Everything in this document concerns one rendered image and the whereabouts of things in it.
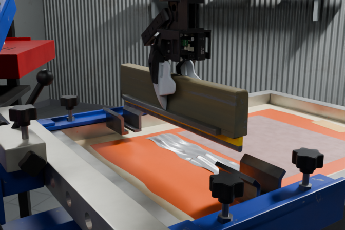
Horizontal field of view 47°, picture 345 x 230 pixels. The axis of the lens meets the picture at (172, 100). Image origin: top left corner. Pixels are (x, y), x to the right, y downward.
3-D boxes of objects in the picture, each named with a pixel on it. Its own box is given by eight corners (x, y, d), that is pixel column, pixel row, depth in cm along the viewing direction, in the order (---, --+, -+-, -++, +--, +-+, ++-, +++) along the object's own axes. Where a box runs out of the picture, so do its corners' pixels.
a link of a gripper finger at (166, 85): (166, 114, 70) (172, 62, 69) (148, 108, 75) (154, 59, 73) (180, 114, 72) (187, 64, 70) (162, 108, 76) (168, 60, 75)
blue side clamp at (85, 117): (147, 126, 111) (147, 102, 110) (156, 130, 107) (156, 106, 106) (40, 147, 95) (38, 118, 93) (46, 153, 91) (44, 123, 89)
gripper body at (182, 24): (177, 66, 67) (177, -7, 64) (151, 60, 74) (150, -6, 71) (212, 62, 71) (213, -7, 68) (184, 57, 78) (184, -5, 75)
